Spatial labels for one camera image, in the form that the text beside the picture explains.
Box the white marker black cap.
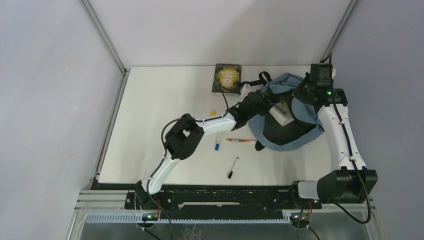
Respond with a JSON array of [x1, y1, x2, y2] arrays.
[[227, 156, 240, 179]]

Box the white marker purple cap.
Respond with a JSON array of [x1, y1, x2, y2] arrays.
[[239, 81, 252, 96]]

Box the white palm leaf book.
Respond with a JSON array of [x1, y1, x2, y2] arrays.
[[269, 102, 294, 126]]

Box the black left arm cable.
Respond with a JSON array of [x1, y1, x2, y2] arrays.
[[134, 84, 239, 240]]

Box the white marker blue cap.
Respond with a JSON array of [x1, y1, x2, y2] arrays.
[[214, 132, 221, 151]]

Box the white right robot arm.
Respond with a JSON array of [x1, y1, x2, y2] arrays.
[[289, 63, 378, 208]]

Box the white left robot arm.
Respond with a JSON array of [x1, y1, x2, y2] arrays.
[[135, 90, 273, 209]]

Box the red clear pen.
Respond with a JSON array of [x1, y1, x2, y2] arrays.
[[226, 138, 257, 144]]

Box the dark green forest book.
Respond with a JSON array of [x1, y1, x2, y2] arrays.
[[211, 63, 242, 95]]

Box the left aluminium corner post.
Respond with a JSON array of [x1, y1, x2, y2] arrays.
[[78, 0, 127, 75]]

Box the right aluminium corner post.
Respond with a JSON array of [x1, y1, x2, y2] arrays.
[[319, 0, 361, 63]]

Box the blue student backpack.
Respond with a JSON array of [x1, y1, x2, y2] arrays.
[[240, 71, 325, 152]]

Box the aluminium corner post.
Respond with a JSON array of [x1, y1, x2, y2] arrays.
[[319, 0, 361, 63], [78, 0, 127, 75]]

